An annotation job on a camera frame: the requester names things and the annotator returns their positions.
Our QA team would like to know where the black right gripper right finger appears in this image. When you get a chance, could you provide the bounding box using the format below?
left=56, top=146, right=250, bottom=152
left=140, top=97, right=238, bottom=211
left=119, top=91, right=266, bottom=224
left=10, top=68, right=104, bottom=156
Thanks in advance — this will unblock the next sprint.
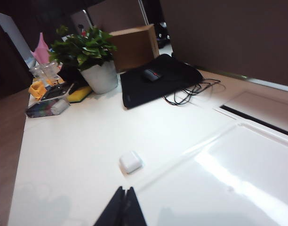
left=122, top=186, right=147, bottom=226

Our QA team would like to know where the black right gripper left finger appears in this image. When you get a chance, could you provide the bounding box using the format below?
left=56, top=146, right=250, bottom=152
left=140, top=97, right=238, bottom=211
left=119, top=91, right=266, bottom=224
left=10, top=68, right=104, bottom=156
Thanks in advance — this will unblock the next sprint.
left=93, top=186, right=126, bottom=226

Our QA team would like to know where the black mouse pad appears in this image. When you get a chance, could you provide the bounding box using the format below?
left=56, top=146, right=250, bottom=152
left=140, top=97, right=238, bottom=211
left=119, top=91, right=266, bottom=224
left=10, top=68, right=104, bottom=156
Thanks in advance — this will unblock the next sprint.
left=120, top=53, right=203, bottom=110

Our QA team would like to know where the yellow black sponge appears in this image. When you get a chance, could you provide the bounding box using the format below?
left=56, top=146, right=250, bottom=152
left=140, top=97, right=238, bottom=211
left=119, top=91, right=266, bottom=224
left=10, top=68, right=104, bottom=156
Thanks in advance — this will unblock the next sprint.
left=67, top=86, right=93, bottom=104

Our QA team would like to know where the clear plastic box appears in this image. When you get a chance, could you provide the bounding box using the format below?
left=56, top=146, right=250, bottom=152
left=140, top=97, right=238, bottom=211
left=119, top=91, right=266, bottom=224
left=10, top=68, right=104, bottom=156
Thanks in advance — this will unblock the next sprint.
left=25, top=97, right=71, bottom=118

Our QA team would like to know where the black flat device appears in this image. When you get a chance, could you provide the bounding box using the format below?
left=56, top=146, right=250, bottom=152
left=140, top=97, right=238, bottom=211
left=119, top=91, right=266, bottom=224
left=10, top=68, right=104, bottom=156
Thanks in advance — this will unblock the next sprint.
left=40, top=84, right=75, bottom=101

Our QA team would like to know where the white plant pot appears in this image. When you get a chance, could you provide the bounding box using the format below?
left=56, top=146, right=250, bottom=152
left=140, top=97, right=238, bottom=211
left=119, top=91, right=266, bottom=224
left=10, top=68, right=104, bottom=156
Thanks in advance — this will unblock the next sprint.
left=80, top=60, right=119, bottom=95

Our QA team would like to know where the black computer mouse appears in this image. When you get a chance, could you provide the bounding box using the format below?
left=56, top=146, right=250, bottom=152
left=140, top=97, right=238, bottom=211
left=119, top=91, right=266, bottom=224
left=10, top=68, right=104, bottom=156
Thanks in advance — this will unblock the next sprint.
left=141, top=69, right=163, bottom=83

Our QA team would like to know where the yellow plastic holder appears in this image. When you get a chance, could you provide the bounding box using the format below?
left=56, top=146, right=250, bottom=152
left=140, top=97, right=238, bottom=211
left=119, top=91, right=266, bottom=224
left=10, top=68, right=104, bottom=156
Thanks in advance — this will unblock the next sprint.
left=28, top=80, right=47, bottom=99

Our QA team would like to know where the clear plastic container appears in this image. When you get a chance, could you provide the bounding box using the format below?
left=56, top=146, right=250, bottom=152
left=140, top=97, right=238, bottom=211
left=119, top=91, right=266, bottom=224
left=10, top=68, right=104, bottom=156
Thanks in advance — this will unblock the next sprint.
left=30, top=62, right=62, bottom=82

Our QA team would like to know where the brown cardboard box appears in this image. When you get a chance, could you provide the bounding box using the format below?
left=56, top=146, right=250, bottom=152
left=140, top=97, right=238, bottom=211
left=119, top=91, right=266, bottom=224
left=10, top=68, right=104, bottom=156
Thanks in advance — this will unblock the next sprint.
left=106, top=23, right=160, bottom=73

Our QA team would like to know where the green leafy plant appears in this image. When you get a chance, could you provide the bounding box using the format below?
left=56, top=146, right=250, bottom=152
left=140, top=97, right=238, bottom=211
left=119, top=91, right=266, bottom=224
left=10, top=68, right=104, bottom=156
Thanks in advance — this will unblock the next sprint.
left=48, top=25, right=118, bottom=71

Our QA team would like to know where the silver monitor back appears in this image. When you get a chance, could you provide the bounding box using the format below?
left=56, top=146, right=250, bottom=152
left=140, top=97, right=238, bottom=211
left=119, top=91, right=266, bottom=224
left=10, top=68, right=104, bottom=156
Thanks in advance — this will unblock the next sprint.
left=70, top=9, right=92, bottom=32

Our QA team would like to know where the brown side partition panel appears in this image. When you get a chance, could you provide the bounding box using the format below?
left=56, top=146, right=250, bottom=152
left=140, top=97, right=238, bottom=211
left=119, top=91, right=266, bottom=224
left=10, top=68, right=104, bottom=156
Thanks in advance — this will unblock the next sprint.
left=86, top=0, right=149, bottom=33

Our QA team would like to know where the brown desk divider panel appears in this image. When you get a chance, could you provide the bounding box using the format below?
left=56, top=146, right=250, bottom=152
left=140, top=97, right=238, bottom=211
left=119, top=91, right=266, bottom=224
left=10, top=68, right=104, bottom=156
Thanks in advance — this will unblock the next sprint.
left=159, top=0, right=288, bottom=88

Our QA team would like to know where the white flat panel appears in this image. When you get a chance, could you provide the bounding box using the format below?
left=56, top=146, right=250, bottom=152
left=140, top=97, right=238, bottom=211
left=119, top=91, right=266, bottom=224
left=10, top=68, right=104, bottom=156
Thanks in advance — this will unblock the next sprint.
left=0, top=10, right=34, bottom=67

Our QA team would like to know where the black cable bundle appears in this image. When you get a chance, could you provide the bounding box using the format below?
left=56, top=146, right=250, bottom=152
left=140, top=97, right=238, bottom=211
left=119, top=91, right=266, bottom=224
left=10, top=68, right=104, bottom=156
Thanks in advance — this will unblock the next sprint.
left=164, top=79, right=227, bottom=106

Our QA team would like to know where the table cable slot cover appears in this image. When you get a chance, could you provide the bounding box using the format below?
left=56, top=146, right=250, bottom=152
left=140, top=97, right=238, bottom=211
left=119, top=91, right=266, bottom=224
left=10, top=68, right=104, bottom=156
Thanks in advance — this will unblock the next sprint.
left=213, top=90, right=288, bottom=138

